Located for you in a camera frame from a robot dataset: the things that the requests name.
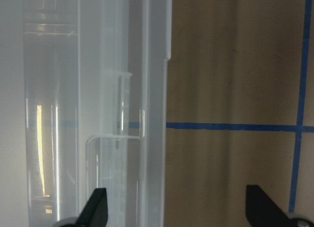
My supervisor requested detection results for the clear plastic box lid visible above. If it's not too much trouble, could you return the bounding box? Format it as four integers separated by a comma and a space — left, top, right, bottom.
0, 0, 172, 227

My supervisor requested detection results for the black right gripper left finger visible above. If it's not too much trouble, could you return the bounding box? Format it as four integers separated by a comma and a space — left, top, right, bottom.
75, 188, 108, 227

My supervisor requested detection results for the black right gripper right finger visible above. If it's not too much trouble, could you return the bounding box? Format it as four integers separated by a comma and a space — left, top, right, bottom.
245, 185, 292, 227

